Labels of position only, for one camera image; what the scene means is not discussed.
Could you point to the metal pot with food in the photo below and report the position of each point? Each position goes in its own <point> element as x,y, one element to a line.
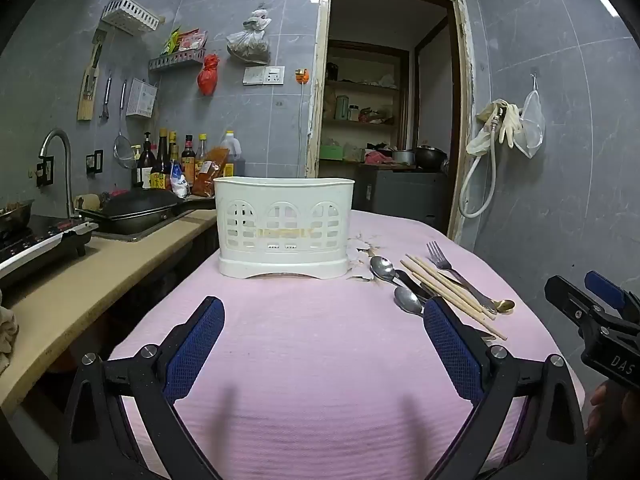
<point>15,212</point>

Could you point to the pink floral tablecloth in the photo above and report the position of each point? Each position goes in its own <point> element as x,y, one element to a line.
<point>310,360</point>

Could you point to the black wok with lid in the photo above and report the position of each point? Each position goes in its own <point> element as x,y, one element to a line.
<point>135,207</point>

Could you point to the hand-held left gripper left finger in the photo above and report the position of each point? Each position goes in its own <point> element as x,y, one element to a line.
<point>197,345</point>

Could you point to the small gold spoon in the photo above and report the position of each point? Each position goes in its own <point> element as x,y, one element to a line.
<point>506,305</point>

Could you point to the black cap sauce bottle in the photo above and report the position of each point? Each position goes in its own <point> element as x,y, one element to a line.
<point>146,162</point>

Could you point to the wooden shelf unit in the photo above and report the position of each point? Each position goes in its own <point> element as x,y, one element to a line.
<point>365,85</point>

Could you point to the green canister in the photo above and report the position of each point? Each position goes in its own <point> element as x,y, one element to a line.
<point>342,108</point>

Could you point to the silver metal fork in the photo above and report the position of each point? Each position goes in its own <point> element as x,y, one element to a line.
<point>436,255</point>

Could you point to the wooden knife holder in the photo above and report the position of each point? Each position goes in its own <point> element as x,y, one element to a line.
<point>89,90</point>

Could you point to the large cooking oil jug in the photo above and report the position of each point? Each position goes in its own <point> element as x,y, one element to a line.
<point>234,152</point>

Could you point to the wooden door frame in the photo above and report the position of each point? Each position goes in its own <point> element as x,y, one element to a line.
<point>320,85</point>

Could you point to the silver metal spoon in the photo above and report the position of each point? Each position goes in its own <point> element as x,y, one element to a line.
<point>409,301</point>
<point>384,267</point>

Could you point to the white mesh bag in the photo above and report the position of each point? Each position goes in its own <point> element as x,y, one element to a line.
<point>532,120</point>

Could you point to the red plastic bag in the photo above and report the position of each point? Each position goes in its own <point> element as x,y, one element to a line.
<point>207,77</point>

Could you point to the orange spice packet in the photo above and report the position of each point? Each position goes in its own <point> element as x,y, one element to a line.
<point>212,170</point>

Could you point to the yellow cap sauce bottle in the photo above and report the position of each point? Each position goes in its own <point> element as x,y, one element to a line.
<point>174,150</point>
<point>201,152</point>

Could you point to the grey wall shelf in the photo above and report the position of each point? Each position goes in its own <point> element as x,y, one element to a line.
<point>175,60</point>

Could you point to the white slotted wall basket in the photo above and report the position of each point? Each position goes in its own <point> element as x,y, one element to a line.
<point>131,14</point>

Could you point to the dark grey cabinet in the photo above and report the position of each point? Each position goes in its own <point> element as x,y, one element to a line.
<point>400,195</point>

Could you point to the red label sauce bottle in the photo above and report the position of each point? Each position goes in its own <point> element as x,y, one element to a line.
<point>188,157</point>

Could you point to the green box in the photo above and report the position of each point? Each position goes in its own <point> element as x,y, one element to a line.
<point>331,152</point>

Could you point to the clear plastic bag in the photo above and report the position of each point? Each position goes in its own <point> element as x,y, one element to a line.
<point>250,40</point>

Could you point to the black wall outlet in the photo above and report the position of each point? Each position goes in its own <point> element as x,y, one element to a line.
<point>45,171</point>
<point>94,162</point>

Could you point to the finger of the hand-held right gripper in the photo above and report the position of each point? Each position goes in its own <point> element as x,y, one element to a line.
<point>605,287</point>
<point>570,305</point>

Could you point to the tall dark sauce bottle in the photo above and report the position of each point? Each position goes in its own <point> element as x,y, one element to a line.
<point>161,160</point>

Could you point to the white wall switch panel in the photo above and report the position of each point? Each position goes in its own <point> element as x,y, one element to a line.
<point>264,75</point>

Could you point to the white blue salt bag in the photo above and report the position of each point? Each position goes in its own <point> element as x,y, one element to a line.
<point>181,180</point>

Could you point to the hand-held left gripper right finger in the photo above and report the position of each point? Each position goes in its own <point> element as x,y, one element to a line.
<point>452,350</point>

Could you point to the induction cooker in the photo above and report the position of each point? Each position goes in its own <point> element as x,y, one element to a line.
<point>40,247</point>

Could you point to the silver cooking pot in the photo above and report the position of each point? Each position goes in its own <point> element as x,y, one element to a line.
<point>404,157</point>

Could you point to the person's right hand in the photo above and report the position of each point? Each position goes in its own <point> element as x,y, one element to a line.
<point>599,405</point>

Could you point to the white plastic utensil basket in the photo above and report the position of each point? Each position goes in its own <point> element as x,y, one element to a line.
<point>285,210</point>

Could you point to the metal mesh strainer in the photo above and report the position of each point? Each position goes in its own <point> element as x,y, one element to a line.
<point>125,152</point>

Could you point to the small white hanging basket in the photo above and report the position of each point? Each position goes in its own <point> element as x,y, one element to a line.
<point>141,98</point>

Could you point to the beige kitchen counter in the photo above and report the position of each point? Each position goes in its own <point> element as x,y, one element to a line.
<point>75,300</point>

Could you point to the metal kitchen faucet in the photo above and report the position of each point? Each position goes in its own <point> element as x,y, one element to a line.
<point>64,160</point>

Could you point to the wooden chopstick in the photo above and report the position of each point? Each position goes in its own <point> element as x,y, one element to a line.
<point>435,280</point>
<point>450,284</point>
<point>450,300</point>
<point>475,317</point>

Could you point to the seasoning packets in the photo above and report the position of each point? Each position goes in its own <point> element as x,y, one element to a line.
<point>187,40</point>

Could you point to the beige rag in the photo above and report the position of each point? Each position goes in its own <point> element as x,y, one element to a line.
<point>6,335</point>

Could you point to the small glass jar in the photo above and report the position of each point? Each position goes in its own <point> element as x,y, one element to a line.
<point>354,113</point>

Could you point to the black cooking pot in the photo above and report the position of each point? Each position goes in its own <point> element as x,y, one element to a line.
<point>431,157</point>

